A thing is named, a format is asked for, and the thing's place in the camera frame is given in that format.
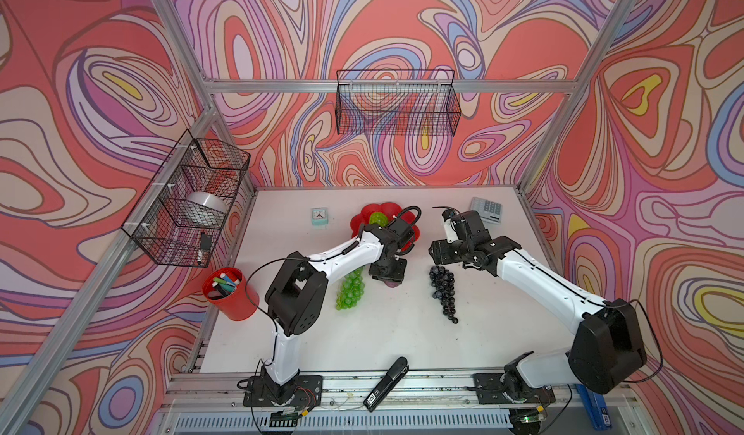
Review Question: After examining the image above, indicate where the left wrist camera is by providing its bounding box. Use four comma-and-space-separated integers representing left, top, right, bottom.
387, 206, 422, 256

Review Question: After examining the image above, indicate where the back wall wire basket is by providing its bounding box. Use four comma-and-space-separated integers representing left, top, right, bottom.
335, 67, 461, 137

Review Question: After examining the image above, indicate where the mint green small clock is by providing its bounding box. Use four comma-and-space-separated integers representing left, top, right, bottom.
311, 208, 329, 227

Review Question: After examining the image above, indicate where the grey calculator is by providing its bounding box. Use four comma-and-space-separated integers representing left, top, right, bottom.
470, 197, 503, 224

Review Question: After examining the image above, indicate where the green grape bunch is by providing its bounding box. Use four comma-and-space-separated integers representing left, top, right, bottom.
335, 268, 365, 310

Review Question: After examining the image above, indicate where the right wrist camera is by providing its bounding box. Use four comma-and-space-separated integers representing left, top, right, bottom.
442, 208, 491, 245

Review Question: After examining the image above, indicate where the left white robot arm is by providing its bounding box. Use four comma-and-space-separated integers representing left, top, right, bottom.
265, 229, 417, 387

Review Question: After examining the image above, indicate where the blue stapler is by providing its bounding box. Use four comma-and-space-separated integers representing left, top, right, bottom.
577, 385, 612, 431

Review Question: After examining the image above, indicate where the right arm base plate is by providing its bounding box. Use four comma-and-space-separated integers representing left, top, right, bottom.
472, 373, 556, 406

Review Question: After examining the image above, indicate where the red pen cup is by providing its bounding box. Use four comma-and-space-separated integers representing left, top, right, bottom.
201, 268, 260, 322

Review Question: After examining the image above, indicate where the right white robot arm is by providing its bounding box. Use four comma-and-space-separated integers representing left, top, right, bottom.
429, 237, 647, 394

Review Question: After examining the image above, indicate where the black stapler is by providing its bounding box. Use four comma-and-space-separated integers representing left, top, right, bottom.
363, 357, 409, 413

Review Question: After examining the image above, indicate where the wall wire basket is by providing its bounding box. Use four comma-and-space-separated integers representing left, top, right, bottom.
121, 131, 251, 268
335, 67, 461, 137

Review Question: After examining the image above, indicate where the green bumpy pear fruit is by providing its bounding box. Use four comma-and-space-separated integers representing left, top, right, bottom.
369, 211, 389, 227

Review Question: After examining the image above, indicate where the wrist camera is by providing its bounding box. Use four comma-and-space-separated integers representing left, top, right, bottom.
387, 206, 422, 256
442, 208, 491, 245

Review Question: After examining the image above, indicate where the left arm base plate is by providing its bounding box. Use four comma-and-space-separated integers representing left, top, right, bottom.
239, 374, 324, 408

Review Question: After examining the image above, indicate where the dark purple grape bunch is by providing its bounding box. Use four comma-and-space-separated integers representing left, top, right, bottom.
428, 266, 459, 324

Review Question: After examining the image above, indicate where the left wall wire basket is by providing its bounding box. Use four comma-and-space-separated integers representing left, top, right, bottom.
121, 131, 251, 268

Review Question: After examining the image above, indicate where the white tape roll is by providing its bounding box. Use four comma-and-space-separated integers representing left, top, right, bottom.
182, 191, 228, 228

